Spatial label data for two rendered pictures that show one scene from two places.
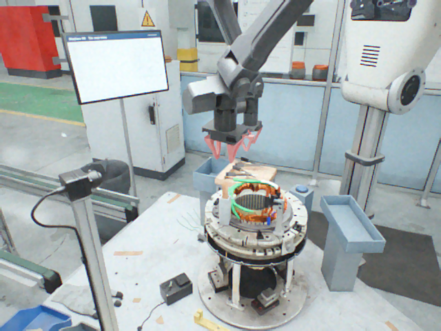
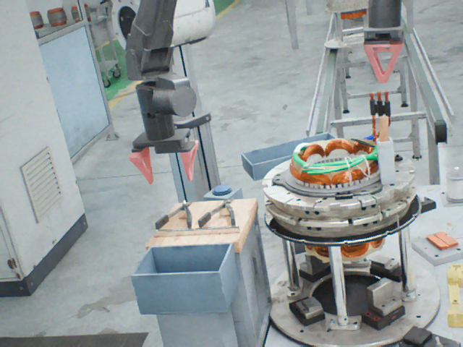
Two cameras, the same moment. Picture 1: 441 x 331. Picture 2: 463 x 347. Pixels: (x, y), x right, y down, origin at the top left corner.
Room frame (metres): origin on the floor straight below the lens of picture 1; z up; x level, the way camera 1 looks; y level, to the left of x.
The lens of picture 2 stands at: (1.23, 1.10, 1.61)
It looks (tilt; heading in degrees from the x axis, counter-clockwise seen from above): 21 degrees down; 260
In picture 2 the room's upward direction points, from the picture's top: 10 degrees counter-clockwise
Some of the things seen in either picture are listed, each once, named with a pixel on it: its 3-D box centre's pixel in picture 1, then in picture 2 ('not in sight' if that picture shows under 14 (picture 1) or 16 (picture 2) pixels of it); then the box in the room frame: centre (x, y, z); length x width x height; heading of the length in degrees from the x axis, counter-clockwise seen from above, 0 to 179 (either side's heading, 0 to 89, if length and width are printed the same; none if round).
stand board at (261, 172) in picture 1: (247, 176); (205, 225); (1.11, -0.10, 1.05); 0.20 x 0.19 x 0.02; 65
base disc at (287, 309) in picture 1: (251, 278); (350, 293); (0.82, -0.10, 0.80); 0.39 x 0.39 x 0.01
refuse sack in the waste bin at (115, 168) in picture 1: (106, 189); not in sight; (2.12, 0.92, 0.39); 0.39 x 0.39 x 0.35
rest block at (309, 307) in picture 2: not in sight; (309, 306); (0.93, -0.06, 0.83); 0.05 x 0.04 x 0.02; 97
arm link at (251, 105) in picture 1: (249, 104); (154, 96); (1.16, -0.10, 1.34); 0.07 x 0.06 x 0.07; 120
